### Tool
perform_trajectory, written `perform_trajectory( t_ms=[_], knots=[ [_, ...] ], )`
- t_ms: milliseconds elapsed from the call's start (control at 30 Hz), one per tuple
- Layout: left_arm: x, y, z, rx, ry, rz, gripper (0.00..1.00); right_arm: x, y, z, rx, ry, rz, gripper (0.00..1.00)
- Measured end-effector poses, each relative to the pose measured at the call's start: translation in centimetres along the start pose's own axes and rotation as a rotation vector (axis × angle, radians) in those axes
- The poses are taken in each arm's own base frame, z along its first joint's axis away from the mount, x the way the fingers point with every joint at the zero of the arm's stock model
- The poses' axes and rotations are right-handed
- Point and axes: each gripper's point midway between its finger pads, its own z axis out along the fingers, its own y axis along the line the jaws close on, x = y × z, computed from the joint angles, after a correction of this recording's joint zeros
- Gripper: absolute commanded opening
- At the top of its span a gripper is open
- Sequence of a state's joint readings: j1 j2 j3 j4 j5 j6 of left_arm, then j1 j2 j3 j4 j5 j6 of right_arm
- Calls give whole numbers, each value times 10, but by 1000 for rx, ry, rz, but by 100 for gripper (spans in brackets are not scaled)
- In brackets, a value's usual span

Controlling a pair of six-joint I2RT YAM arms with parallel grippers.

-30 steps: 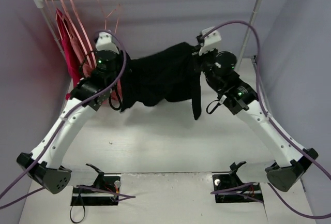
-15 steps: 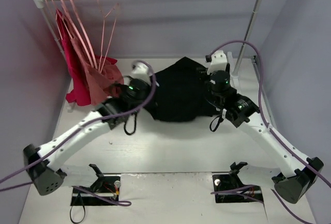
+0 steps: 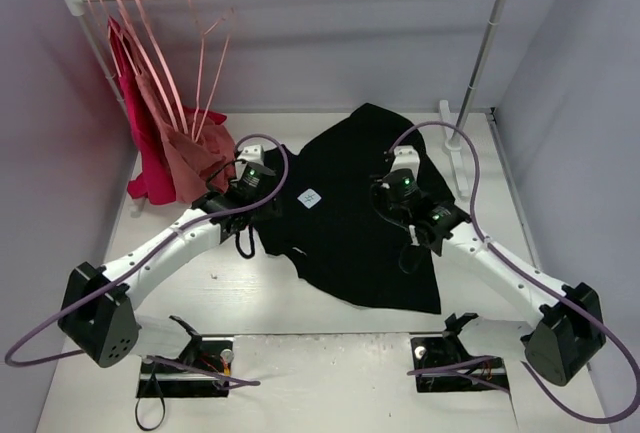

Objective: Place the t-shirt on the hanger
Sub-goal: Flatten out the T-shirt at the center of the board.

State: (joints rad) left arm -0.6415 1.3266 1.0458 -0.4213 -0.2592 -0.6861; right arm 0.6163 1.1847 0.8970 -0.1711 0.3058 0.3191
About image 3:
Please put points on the pink hanger with crimson shirt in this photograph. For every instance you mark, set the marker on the pink hanger with crimson shirt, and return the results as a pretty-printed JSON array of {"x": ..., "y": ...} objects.
[{"x": 99, "y": 18}]

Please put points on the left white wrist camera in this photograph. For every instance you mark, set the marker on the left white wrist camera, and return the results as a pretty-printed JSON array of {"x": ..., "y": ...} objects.
[{"x": 253, "y": 153}]

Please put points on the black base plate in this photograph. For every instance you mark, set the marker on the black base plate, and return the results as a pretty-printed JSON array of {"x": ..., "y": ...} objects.
[
  {"x": 159, "y": 380},
  {"x": 451, "y": 369}
]

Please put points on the black t shirt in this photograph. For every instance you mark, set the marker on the black t shirt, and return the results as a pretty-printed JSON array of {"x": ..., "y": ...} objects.
[{"x": 328, "y": 227}]

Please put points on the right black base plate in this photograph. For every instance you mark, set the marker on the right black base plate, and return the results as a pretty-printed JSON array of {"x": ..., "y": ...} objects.
[{"x": 451, "y": 369}]

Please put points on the pink hanger with salmon shirt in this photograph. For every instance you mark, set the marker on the pink hanger with salmon shirt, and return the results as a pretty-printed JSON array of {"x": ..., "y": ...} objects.
[{"x": 102, "y": 5}]

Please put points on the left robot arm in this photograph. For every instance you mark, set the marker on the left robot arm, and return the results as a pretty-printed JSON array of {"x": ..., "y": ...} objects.
[{"x": 101, "y": 302}]

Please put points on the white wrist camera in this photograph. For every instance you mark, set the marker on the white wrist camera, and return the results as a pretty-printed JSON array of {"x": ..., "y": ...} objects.
[
  {"x": 404, "y": 157},
  {"x": 253, "y": 153}
]

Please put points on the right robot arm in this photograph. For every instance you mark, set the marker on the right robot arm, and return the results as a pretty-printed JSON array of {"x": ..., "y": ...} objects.
[{"x": 552, "y": 338}]

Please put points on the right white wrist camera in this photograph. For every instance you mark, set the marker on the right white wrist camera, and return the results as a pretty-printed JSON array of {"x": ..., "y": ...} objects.
[{"x": 404, "y": 157}]

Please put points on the salmon pink shirt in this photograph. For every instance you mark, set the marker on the salmon pink shirt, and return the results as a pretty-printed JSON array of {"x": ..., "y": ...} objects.
[{"x": 191, "y": 163}]

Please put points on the crimson red shirt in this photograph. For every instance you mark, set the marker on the crimson red shirt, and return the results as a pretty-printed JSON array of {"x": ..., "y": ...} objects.
[{"x": 154, "y": 182}]

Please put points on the pink plastic hanger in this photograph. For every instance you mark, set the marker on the pink plastic hanger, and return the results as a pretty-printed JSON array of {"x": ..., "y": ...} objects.
[{"x": 209, "y": 68}]

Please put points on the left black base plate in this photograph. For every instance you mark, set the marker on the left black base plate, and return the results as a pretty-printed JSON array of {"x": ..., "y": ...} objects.
[{"x": 159, "y": 380}]

